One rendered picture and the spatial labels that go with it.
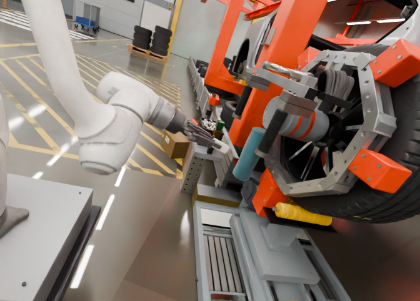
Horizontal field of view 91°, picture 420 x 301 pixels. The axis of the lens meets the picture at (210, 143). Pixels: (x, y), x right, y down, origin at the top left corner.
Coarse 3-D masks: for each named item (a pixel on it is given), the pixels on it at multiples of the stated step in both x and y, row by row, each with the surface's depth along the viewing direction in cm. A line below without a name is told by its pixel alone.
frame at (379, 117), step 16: (320, 64) 82; (352, 64) 65; (368, 64) 60; (368, 80) 59; (368, 96) 59; (384, 96) 58; (368, 112) 56; (384, 112) 57; (368, 128) 55; (384, 128) 54; (272, 144) 102; (352, 144) 59; (368, 144) 56; (272, 160) 99; (352, 160) 58; (272, 176) 92; (288, 176) 89; (336, 176) 61; (352, 176) 61; (288, 192) 79; (304, 192) 72; (320, 192) 71; (336, 192) 64
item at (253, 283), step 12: (240, 228) 120; (240, 240) 110; (240, 252) 107; (240, 264) 104; (252, 264) 101; (252, 276) 95; (252, 288) 90; (264, 288) 90; (276, 288) 94; (288, 288) 96; (300, 288) 97; (312, 288) 100; (252, 300) 88; (264, 300) 87; (276, 300) 85; (288, 300) 91; (300, 300) 93; (312, 300) 91; (324, 300) 95
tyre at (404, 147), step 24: (360, 48) 74; (384, 48) 66; (408, 96) 56; (408, 120) 54; (384, 144) 59; (408, 144) 53; (408, 168) 53; (360, 192) 62; (384, 192) 57; (408, 192) 57; (336, 216) 72; (360, 216) 68; (384, 216) 67; (408, 216) 66
